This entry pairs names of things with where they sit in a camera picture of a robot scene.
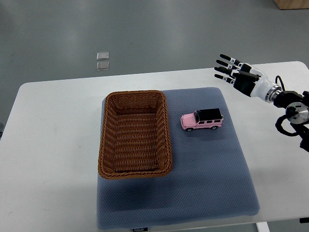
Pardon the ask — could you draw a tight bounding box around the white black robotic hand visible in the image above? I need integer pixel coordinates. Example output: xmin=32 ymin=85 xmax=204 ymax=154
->
xmin=214 ymin=54 xmax=282 ymax=103

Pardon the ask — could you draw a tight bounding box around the pink toy car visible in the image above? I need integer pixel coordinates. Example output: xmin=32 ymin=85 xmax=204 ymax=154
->
xmin=180 ymin=108 xmax=224 ymax=132

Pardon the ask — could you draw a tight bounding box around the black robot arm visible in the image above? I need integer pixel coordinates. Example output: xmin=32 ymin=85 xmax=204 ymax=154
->
xmin=274 ymin=91 xmax=309 ymax=151

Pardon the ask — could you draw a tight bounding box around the brown wicker basket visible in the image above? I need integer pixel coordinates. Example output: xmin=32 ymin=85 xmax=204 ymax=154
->
xmin=98 ymin=90 xmax=173 ymax=180

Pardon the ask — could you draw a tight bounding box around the wooden box corner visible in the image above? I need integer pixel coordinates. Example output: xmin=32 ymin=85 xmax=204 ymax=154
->
xmin=274 ymin=0 xmax=309 ymax=10

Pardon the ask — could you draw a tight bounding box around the blue grey padded mat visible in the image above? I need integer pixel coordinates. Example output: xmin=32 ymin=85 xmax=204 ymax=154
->
xmin=97 ymin=87 xmax=260 ymax=230

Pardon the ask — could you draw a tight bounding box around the white table leg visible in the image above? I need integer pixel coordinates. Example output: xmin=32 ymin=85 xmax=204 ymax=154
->
xmin=256 ymin=222 xmax=270 ymax=232

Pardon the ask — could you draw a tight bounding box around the upper metal floor plate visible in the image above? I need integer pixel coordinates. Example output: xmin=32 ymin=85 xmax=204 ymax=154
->
xmin=96 ymin=51 xmax=109 ymax=60

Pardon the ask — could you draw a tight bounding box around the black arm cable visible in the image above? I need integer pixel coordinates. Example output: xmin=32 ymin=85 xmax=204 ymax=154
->
xmin=275 ymin=75 xmax=287 ymax=92

